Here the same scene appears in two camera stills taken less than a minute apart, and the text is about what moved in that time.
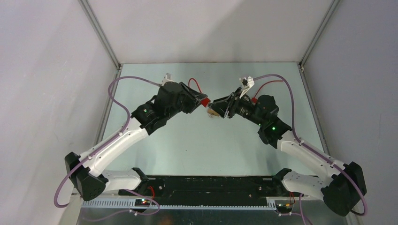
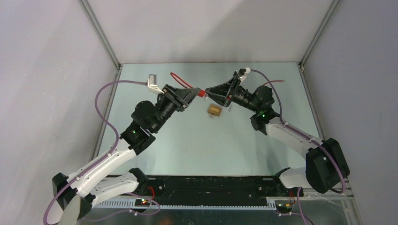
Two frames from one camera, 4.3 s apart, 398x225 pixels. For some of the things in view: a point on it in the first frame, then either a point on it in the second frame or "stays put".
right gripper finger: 230,97 to 225,88
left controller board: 142,202 stays put
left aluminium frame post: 94,20 stays put
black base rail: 164,187 stays put
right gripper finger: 220,106 to 222,98
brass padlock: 212,111 stays put
